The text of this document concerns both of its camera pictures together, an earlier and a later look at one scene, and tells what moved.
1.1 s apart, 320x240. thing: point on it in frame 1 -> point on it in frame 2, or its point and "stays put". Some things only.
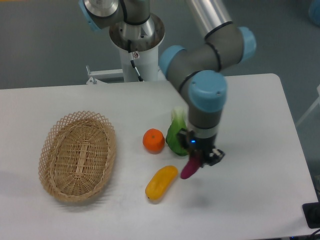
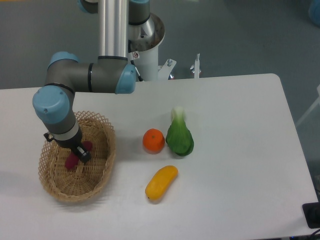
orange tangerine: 153,141 stays put
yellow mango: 161,182 stays put
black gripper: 202,147 -> 83,152
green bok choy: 173,141 stays put
